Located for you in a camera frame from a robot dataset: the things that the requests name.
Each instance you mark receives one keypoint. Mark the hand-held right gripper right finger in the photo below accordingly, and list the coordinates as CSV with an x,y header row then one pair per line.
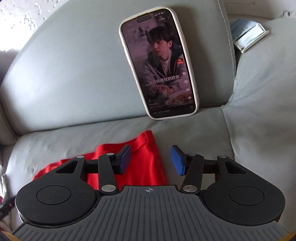
x,y
177,160

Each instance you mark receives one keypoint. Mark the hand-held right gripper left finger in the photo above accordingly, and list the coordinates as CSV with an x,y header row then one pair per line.
x,y
126,160

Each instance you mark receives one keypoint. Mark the red garment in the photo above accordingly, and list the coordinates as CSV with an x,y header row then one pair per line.
x,y
143,166

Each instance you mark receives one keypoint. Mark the grey sofa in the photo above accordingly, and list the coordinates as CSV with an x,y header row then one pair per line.
x,y
69,92

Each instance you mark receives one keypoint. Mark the smartphone in white case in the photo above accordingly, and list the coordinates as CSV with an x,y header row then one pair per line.
x,y
161,69

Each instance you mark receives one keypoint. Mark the crinkled silver wrapper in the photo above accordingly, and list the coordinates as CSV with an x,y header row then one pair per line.
x,y
3,185

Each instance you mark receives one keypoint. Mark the white book on sofa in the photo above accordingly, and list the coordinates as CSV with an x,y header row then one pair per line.
x,y
249,34

